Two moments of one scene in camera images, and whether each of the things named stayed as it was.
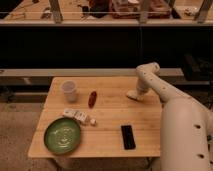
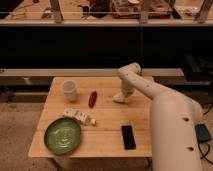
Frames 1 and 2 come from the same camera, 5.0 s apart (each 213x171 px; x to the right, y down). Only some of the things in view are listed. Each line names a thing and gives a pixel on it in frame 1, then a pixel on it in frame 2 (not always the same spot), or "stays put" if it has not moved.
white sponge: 134,94 -> 119,97
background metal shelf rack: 105,38 stays put
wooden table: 94,117 stays put
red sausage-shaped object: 92,99 stays put
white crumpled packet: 80,116 stays put
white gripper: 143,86 -> 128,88
